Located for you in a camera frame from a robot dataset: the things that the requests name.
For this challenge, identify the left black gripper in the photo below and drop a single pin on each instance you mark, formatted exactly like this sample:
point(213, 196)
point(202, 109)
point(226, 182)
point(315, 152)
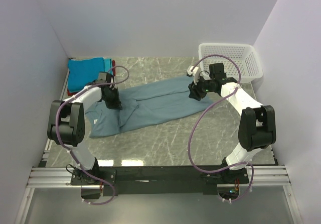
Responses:
point(117, 104)

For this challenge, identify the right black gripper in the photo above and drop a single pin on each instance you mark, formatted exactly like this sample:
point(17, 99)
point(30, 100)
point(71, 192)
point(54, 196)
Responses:
point(195, 89)

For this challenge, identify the grey-blue t-shirt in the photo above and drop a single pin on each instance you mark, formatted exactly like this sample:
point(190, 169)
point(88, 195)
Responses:
point(145, 105)

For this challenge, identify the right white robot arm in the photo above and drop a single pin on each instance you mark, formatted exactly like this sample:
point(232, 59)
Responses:
point(257, 128)

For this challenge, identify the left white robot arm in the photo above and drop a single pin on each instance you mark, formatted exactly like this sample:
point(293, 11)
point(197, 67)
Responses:
point(66, 125)

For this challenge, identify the folded teal t-shirt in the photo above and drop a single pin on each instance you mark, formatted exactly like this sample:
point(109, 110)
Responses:
point(107, 64)

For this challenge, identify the folded dark red t-shirt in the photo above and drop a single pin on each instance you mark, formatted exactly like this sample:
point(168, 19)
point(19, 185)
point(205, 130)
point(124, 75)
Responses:
point(70, 92)

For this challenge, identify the white plastic basket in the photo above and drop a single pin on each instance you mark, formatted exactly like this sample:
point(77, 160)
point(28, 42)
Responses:
point(237, 58)

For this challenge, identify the black base beam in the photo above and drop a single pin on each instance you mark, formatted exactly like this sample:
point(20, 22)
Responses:
point(128, 180)

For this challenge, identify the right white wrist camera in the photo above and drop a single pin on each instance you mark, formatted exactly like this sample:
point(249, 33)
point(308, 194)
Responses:
point(194, 71)

